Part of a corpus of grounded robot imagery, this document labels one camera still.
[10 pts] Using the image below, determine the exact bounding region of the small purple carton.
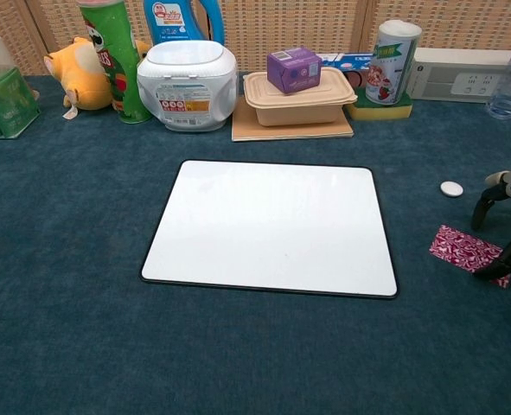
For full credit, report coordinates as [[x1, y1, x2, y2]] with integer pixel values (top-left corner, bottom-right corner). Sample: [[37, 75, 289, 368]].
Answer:
[[266, 46, 323, 95]]

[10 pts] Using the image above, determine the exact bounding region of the teal table cloth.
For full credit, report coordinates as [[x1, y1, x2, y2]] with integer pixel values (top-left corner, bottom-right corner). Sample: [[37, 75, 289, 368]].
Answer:
[[0, 73, 511, 415]]

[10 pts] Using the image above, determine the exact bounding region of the beige lunch box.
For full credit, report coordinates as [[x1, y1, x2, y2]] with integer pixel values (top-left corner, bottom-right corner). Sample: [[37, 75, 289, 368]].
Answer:
[[242, 67, 359, 128]]

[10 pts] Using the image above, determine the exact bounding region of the purple patterned packet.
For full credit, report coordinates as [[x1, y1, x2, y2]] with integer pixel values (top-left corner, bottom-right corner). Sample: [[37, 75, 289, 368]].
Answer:
[[429, 224, 511, 289]]

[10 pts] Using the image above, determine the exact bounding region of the blue detergent pump bottle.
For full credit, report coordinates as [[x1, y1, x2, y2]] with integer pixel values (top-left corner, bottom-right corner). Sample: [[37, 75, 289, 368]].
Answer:
[[143, 0, 225, 47]]

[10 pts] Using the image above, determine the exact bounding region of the white rectangular board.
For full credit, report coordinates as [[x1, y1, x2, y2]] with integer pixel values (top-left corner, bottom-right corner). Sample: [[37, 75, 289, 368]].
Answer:
[[139, 159, 399, 300]]

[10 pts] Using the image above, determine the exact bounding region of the white wet wipes tub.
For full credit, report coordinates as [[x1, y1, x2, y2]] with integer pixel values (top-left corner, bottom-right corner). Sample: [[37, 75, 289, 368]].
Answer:
[[136, 41, 239, 132]]

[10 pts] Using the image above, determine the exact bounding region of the green chips can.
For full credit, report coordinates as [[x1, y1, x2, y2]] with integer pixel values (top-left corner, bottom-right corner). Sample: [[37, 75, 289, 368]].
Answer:
[[77, 0, 152, 125]]

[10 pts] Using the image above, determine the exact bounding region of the yellow green sponge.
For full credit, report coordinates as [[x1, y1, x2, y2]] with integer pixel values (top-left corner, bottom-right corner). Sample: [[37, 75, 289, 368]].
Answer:
[[344, 92, 414, 122]]

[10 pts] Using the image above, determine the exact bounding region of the thin wooden board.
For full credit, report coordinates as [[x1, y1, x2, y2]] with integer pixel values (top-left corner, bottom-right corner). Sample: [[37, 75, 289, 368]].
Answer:
[[231, 95, 355, 143]]

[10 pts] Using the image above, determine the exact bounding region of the blue cookie box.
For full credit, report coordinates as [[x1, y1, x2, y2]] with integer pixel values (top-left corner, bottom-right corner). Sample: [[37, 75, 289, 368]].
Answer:
[[317, 52, 375, 87]]

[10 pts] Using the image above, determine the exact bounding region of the green transparent tea box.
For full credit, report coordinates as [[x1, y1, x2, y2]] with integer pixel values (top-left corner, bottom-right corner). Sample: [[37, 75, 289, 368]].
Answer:
[[0, 64, 42, 140]]

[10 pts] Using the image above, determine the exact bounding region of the white power strip box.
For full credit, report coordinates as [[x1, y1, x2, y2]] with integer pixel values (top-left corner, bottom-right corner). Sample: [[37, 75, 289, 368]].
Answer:
[[406, 47, 511, 104]]

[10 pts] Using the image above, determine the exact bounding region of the small white round disc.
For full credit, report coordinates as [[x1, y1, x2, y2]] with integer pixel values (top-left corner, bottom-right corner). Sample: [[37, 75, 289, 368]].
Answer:
[[439, 181, 464, 198]]

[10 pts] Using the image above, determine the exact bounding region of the clear plastic water bottle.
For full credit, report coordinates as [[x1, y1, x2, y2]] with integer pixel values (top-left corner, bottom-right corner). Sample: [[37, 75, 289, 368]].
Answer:
[[484, 21, 511, 120]]

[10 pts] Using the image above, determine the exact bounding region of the wicker folding screen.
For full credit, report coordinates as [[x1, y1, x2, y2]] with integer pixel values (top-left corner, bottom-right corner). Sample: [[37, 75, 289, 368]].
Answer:
[[0, 0, 511, 77]]

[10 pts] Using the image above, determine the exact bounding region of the yellow plush toy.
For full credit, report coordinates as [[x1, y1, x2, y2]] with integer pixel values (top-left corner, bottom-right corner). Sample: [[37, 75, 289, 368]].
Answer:
[[43, 36, 152, 121]]

